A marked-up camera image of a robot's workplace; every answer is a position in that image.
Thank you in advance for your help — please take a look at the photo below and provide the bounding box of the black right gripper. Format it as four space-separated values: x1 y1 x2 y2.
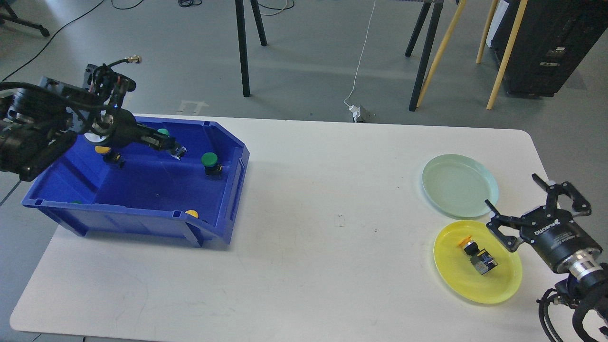
484 173 604 274

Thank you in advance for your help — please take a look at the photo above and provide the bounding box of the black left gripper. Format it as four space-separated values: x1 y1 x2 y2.
102 109 179 154

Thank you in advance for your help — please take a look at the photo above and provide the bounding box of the yellow button at bin front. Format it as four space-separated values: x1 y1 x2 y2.
185 209 200 218

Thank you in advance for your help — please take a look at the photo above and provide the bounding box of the white power adapter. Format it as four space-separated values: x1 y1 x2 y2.
348 105 373 123

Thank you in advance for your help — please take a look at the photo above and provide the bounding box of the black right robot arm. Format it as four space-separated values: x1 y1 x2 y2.
485 174 607 342

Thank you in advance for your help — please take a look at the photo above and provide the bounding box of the black floor cable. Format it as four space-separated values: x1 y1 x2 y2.
0 0 105 85

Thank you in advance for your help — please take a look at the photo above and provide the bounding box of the yellow button at bin back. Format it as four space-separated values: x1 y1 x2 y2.
94 146 125 169

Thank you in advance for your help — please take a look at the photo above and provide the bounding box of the light green plate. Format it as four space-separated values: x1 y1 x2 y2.
421 154 500 219

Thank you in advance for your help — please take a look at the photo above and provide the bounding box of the black tripod stand right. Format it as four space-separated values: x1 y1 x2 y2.
405 0 444 112

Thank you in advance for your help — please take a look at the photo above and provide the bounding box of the black equipment cabinet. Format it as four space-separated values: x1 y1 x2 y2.
503 0 608 98

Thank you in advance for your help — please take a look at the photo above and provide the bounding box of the black tripod stand left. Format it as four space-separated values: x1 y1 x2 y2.
235 0 267 98

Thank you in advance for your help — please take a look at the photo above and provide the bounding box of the yellow wooden pole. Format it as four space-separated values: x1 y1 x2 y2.
476 0 528 110
416 0 467 109

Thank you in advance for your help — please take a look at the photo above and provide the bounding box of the white cable on floor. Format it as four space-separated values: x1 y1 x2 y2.
344 0 379 109

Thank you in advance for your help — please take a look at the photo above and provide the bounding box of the blue plastic bin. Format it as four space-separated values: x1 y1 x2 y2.
21 117 250 247

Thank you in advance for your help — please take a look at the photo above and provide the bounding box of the black tripod stand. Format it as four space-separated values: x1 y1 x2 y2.
405 0 444 112
235 0 267 98

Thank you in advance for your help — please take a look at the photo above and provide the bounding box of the green push button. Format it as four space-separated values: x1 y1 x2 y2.
157 128 187 160
200 152 222 181

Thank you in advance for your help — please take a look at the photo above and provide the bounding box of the yellow push button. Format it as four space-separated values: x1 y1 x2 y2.
457 235 499 275

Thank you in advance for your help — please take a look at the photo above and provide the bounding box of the yellow button at bin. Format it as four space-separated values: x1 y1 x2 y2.
94 146 125 169
185 209 200 218

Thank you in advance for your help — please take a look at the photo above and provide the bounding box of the yellow plate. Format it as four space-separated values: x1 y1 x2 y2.
433 219 523 304

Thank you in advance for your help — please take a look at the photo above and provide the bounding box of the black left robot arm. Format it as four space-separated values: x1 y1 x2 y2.
0 56 187 181

